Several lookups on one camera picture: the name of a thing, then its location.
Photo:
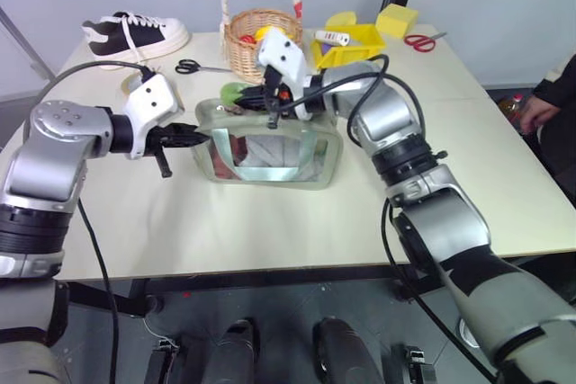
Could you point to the yellow half round piece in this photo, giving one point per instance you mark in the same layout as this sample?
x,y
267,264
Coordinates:
x,y
342,19

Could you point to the red toy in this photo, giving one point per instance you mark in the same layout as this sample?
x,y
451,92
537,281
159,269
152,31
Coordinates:
x,y
247,39

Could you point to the yellow plastic bin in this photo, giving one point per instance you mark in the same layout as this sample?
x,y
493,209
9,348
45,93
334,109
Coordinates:
x,y
373,44

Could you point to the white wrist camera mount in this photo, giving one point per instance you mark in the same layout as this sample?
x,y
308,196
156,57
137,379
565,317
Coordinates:
x,y
150,103
283,56

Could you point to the bystander in dark clothes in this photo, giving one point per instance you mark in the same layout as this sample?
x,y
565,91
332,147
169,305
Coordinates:
x,y
555,145

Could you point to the yellow toy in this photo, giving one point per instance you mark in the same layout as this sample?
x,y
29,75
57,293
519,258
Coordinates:
x,y
263,34

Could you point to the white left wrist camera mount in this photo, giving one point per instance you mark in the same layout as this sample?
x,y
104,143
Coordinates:
x,y
150,103

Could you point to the green pouch with clear window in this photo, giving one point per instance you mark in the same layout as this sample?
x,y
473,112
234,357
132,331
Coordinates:
x,y
315,177

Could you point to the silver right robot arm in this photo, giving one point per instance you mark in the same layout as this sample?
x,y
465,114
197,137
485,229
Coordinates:
x,y
387,109

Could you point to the black and white sneaker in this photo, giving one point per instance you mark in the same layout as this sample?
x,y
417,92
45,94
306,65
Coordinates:
x,y
148,33

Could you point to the dark rounded shape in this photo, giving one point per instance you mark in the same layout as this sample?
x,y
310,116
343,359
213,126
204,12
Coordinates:
x,y
344,352
238,352

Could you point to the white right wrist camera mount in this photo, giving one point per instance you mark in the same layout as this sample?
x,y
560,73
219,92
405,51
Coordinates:
x,y
283,56

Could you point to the orange drink bottle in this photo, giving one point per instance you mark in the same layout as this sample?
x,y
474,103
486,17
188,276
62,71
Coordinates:
x,y
510,107

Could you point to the bystander bare hand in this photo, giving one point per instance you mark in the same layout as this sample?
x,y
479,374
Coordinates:
x,y
540,112

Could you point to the purple item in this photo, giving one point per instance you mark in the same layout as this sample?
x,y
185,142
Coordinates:
x,y
325,47

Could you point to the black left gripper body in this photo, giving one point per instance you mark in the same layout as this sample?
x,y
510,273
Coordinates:
x,y
158,141

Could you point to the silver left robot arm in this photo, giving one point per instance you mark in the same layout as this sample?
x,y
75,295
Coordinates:
x,y
49,141

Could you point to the white tube with coloured marks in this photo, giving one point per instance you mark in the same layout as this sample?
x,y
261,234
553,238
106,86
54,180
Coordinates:
x,y
330,36

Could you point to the black table frame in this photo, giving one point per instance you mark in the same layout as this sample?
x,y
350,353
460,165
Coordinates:
x,y
225,285

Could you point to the yellow sponge block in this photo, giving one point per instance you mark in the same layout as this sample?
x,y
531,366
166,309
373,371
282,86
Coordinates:
x,y
396,20

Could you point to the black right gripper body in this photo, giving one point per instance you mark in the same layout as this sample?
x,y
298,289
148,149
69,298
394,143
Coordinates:
x,y
273,87

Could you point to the grey slanted metal bar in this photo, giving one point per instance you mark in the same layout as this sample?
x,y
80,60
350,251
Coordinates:
x,y
27,47

